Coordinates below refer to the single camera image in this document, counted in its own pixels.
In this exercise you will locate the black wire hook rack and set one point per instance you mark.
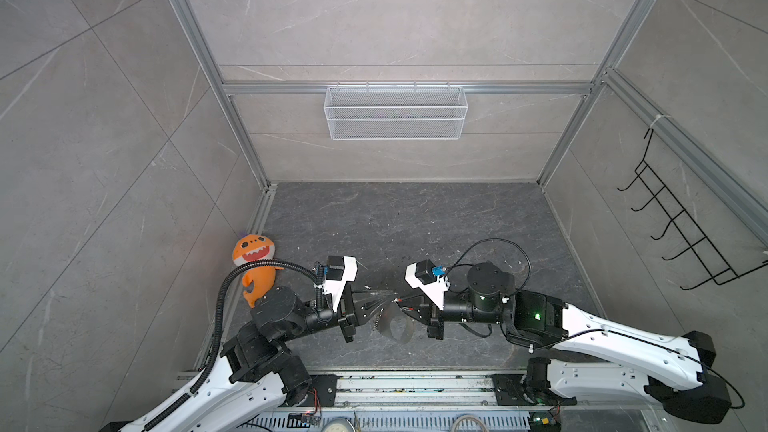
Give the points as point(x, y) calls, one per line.
point(717, 268)

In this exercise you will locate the white wire mesh basket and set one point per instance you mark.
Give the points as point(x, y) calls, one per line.
point(395, 112)

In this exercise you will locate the aluminium rail frame front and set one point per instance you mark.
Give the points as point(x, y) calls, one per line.
point(442, 401)

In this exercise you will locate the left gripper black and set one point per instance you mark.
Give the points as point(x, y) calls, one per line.
point(347, 309)

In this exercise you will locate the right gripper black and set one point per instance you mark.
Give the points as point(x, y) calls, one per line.
point(403, 301)

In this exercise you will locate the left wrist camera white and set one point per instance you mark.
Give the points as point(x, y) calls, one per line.
point(335, 274)

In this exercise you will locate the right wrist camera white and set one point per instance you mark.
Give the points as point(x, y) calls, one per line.
point(429, 279)

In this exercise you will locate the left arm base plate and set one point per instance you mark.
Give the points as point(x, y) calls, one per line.
point(323, 389)

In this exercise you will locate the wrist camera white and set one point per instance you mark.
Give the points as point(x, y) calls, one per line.
point(335, 274)
point(429, 279)

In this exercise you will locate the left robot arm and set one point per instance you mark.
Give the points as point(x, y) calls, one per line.
point(255, 370)

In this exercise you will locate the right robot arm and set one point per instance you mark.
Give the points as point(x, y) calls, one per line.
point(576, 356)

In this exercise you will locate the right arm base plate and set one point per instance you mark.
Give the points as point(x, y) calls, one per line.
point(519, 389)

